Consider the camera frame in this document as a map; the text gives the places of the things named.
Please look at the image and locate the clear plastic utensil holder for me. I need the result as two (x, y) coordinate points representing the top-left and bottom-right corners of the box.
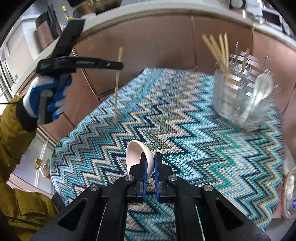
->
(212, 43), (275, 131)

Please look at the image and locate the short middle bamboo chopstick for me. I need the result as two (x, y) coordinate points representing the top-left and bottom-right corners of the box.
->
(210, 35), (227, 70)

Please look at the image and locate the zigzag knit table mat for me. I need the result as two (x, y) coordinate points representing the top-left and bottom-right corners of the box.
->
(50, 68), (284, 231)

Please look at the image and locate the long right bamboo chopstick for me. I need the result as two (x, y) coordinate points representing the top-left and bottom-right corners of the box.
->
(219, 33), (229, 70)

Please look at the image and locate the mustard jacket left forearm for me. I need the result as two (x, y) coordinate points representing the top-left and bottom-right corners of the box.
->
(1, 96), (59, 240)

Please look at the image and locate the copper electric kettle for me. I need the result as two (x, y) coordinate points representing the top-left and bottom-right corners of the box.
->
(35, 4), (62, 50)

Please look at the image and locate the blue white gloved left hand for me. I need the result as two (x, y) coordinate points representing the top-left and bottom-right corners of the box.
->
(23, 75), (72, 120)

